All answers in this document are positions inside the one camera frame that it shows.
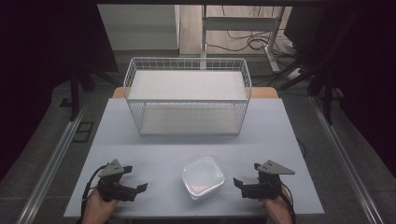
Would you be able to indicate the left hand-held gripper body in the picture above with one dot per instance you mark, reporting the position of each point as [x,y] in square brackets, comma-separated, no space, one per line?
[113,183]

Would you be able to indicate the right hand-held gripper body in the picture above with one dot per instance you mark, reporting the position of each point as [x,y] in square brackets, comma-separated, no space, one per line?
[264,186]

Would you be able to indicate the clear plastic lidded container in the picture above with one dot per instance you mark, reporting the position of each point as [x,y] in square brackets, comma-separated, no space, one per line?
[202,178]

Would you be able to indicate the person's right hand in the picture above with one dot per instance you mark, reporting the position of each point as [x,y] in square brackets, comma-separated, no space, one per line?
[275,203]

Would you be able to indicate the person's left hand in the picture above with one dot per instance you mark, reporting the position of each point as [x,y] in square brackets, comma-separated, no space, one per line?
[99,203]

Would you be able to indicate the wooden board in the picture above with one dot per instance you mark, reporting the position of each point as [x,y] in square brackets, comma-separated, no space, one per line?
[264,92]

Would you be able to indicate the black metal stand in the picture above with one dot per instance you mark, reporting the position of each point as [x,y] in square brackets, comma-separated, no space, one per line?
[327,87]
[74,93]

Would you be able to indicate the white power strip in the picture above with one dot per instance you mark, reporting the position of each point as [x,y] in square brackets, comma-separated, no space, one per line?
[294,73]

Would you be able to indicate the dark curtain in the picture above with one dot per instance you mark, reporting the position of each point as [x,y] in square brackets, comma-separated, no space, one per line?
[370,77]
[37,62]

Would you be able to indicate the black floor bracket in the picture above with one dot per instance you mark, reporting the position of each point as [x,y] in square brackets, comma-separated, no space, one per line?
[83,132]

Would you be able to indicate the metal floor rail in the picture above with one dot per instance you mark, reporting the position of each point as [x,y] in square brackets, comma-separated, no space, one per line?
[345,155]
[49,165]

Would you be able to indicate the white metal desk frame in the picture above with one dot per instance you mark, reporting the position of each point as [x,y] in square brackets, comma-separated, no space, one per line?
[239,23]

